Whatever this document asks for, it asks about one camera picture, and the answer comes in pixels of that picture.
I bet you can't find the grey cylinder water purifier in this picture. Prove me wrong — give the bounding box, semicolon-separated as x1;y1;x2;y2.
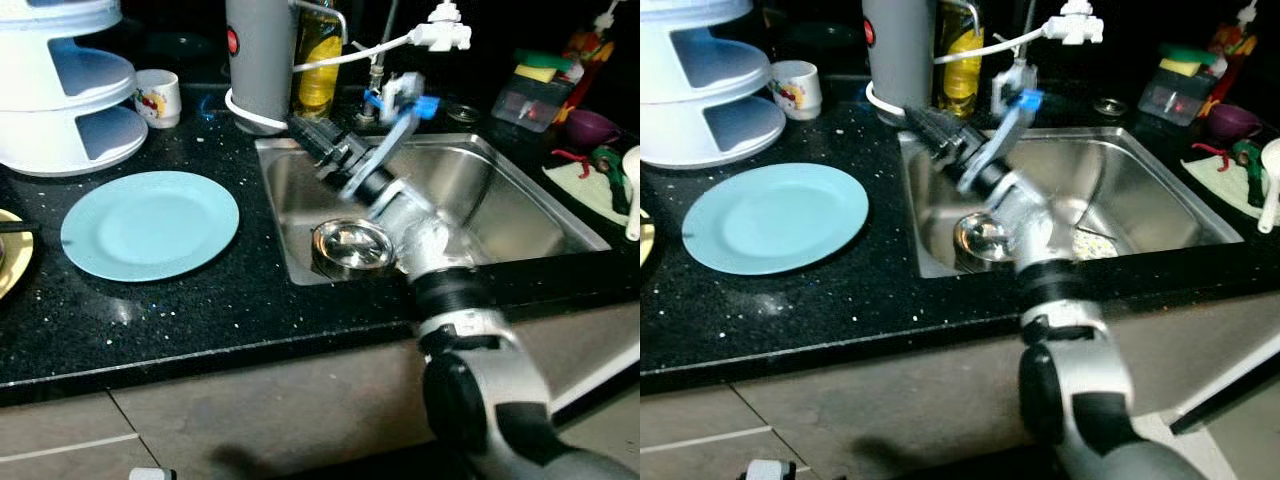
225;0;301;127
862;0;937;113

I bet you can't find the white printed cup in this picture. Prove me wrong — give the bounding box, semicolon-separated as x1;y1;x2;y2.
133;68;183;130
768;60;824;122

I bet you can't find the steel sink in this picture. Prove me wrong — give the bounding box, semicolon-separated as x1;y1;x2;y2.
255;132;613;288
897;126;1247;280

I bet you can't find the light blue plate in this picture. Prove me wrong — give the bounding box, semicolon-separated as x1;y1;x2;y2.
682;162;871;277
60;170;241;284

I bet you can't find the steel faucet pipe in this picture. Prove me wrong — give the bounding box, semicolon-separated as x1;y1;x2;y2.
1018;0;1038;71
371;0;400;101

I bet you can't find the white tiered rack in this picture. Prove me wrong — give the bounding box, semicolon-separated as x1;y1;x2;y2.
640;0;787;171
0;0;150;179

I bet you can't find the floral plate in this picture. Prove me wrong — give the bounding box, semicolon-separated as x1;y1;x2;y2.
1074;229;1122;262

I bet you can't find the yellow green sponge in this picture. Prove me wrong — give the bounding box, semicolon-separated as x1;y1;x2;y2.
514;49;577;87
1159;42;1227;80

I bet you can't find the white hose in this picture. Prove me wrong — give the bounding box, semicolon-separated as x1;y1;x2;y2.
865;27;1053;127
224;30;421;137

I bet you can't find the yellow plate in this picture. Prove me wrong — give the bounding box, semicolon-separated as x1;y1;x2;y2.
0;208;35;301

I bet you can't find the yellow oil bottle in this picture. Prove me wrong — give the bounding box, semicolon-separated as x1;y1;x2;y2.
293;0;345;122
935;0;987;117

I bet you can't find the clear sponge holder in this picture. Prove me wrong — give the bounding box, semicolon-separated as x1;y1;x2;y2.
490;68;574;134
1138;64;1217;127

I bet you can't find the white faucet filter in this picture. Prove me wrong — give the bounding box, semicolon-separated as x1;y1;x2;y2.
410;3;474;54
1045;0;1107;47

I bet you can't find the white ladle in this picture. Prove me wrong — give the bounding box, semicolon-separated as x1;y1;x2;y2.
620;145;641;242
1255;138;1280;237

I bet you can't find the purple bowl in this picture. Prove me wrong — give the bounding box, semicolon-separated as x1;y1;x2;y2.
563;108;622;152
1205;102;1264;142

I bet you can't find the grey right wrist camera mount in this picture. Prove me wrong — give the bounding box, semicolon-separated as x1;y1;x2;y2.
957;87;1045;194
340;95;442;202

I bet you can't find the green black peeler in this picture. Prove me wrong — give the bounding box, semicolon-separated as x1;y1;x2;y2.
588;144;634;217
1230;138;1270;210

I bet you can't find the pale yellow cloth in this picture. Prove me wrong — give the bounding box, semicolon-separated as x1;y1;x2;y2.
1180;150;1280;222
543;158;641;227

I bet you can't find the red yellow bottle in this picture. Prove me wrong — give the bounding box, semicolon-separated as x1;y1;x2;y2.
1205;22;1257;77
563;28;617;74

